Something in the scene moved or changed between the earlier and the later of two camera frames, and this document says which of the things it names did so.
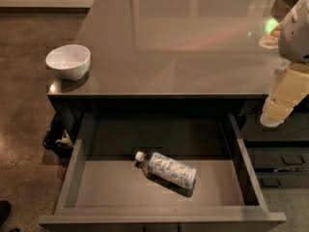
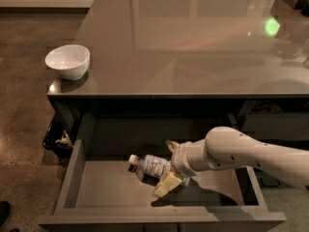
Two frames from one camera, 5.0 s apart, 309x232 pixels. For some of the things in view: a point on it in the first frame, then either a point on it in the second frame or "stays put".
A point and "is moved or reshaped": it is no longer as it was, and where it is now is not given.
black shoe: [5, 208] stays put
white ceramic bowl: [70, 62] stays put
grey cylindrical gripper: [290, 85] -> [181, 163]
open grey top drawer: [106, 189] stays put
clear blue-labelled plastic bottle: [159, 165] is moved or reshaped
